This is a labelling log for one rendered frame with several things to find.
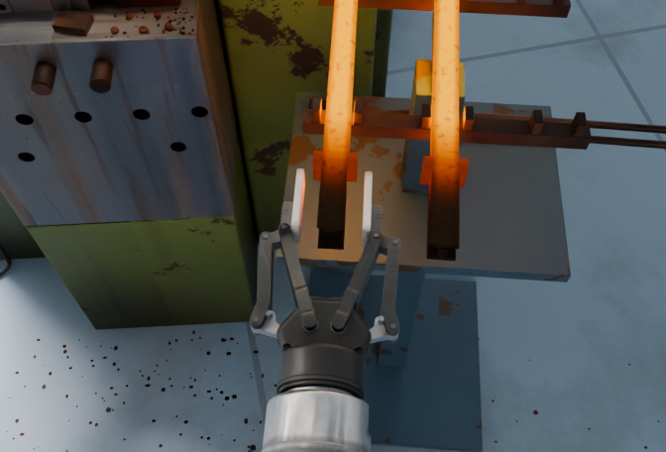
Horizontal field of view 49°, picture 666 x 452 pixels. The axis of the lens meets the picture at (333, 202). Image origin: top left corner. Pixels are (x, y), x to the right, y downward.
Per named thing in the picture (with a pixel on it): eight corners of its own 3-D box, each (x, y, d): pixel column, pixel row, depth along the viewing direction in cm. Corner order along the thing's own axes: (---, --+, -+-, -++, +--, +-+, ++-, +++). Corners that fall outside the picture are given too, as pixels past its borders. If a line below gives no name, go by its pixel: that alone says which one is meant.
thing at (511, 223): (567, 282, 100) (571, 276, 98) (277, 264, 101) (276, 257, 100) (547, 114, 116) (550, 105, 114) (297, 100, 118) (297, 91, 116)
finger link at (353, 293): (327, 325, 64) (342, 330, 64) (373, 224, 70) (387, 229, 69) (327, 342, 67) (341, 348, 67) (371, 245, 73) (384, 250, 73)
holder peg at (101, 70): (112, 93, 98) (107, 79, 96) (92, 94, 98) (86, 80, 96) (115, 71, 100) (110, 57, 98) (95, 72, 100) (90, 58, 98)
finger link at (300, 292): (321, 342, 67) (306, 346, 67) (290, 241, 73) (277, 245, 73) (320, 324, 64) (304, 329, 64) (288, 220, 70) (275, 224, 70)
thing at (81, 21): (54, 32, 96) (51, 25, 95) (62, 16, 98) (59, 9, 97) (86, 36, 96) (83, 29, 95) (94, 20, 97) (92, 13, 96)
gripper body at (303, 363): (273, 411, 66) (282, 316, 71) (367, 416, 65) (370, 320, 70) (267, 383, 59) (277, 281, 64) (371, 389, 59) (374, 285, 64)
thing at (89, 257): (257, 322, 172) (234, 217, 133) (94, 330, 171) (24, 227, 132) (257, 136, 203) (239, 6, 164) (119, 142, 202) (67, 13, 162)
